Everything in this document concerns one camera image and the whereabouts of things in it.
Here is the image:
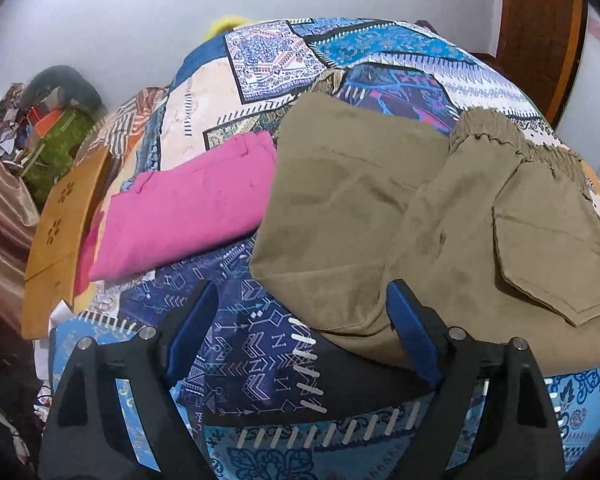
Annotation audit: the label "patchwork patterned bed sheet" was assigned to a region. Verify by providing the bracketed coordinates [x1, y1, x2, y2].
[40, 18, 600, 479]

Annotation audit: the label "folded pink garment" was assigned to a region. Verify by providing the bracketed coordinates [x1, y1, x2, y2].
[87, 131, 277, 282]

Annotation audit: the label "green patterned box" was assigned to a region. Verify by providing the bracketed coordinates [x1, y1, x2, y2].
[20, 107, 94, 210]

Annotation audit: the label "grey neck pillow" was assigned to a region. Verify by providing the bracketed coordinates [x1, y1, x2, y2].
[19, 65, 102, 115]

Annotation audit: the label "brown wooden door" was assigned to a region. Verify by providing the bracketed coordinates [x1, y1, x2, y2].
[477, 0, 588, 127]

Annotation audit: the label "olive green pants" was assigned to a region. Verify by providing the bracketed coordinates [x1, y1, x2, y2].
[250, 93, 600, 375]

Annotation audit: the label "yellow plush toy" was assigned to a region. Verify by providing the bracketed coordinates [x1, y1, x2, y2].
[204, 15, 251, 41]

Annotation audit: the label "white wardrobe with pink hearts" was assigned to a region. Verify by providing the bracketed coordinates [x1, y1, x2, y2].
[556, 4, 600, 170]

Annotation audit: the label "striped brown curtain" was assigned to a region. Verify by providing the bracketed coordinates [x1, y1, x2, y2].
[0, 58, 41, 334]

